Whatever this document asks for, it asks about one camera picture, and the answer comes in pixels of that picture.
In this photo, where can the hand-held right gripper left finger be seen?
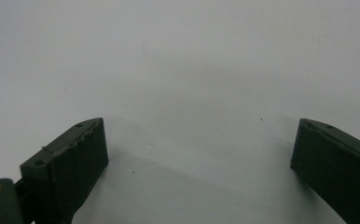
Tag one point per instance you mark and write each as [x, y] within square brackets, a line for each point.
[66, 171]

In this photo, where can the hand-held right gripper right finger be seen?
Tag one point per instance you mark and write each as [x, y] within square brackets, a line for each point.
[336, 168]

